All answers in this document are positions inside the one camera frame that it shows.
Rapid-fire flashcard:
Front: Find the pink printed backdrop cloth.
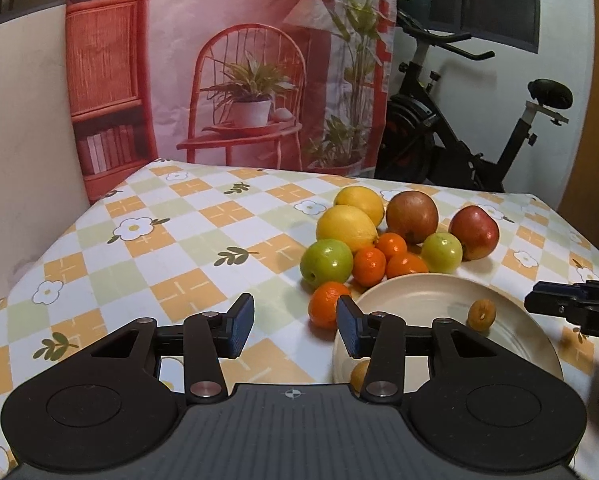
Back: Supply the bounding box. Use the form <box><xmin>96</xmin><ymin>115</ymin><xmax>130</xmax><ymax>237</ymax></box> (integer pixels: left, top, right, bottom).
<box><xmin>66</xmin><ymin>0</ymin><xmax>397</xmax><ymax>206</ymax></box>

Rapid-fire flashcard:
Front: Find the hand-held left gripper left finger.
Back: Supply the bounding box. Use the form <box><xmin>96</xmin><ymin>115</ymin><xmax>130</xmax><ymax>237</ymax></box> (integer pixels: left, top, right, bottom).
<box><xmin>87</xmin><ymin>294</ymin><xmax>256</xmax><ymax>404</ymax></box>

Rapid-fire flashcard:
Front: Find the black exercise bike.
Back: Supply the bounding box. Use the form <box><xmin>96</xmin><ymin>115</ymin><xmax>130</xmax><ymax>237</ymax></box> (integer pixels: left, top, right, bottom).
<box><xmin>374</xmin><ymin>10</ymin><xmax>575</xmax><ymax>193</ymax></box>

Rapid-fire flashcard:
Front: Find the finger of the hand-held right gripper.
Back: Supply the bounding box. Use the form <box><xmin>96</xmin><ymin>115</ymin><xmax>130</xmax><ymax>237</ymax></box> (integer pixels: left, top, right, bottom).
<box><xmin>524</xmin><ymin>281</ymin><xmax>589</xmax><ymax>324</ymax></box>

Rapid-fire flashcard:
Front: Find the small green apple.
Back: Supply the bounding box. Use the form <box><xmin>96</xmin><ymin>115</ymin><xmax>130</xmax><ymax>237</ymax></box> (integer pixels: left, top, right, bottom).
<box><xmin>421</xmin><ymin>232</ymin><xmax>463</xmax><ymax>275</ymax></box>

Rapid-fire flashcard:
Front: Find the small yellow fruit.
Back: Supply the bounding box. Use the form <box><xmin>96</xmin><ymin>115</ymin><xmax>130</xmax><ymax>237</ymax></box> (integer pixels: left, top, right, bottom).
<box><xmin>468</xmin><ymin>299</ymin><xmax>497</xmax><ymax>332</ymax></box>
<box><xmin>349</xmin><ymin>358</ymin><xmax>371</xmax><ymax>392</ymax></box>

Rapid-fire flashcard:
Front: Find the dull brownish red apple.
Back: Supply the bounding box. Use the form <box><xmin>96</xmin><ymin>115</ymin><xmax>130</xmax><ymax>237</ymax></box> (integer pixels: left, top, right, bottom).
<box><xmin>385</xmin><ymin>191</ymin><xmax>439</xmax><ymax>245</ymax></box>

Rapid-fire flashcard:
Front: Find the orange tangerine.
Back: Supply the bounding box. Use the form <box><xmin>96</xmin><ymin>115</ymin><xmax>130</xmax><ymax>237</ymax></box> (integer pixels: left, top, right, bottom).
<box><xmin>308</xmin><ymin>282</ymin><xmax>353</xmax><ymax>330</ymax></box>
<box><xmin>376</xmin><ymin>232</ymin><xmax>409</xmax><ymax>261</ymax></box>
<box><xmin>352</xmin><ymin>247</ymin><xmax>387</xmax><ymax>288</ymax></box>
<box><xmin>385</xmin><ymin>252</ymin><xmax>430</xmax><ymax>279</ymax></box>

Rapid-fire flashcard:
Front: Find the large green apple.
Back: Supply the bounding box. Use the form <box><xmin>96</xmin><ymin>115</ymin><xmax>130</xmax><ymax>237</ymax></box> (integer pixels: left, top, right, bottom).
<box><xmin>300</xmin><ymin>239</ymin><xmax>355</xmax><ymax>283</ymax></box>

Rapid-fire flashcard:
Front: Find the yellow lemon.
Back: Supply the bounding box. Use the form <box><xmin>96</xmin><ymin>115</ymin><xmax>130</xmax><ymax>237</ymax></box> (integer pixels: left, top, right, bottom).
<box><xmin>333</xmin><ymin>186</ymin><xmax>385</xmax><ymax>226</ymax></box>
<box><xmin>315</xmin><ymin>205</ymin><xmax>379</xmax><ymax>255</ymax></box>

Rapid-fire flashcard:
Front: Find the bright red apple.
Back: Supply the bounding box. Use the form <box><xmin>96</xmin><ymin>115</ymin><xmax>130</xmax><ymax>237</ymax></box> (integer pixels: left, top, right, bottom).
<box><xmin>448</xmin><ymin>206</ymin><xmax>500</xmax><ymax>261</ymax></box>

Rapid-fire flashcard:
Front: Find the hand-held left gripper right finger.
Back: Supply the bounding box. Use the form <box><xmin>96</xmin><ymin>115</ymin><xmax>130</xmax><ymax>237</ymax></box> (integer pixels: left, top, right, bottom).
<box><xmin>337</xmin><ymin>295</ymin><xmax>501</xmax><ymax>404</ymax></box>

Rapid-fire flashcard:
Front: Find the cream round plate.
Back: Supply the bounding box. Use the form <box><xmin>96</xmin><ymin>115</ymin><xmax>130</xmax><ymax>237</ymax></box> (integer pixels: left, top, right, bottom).
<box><xmin>332</xmin><ymin>274</ymin><xmax>564</xmax><ymax>392</ymax></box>

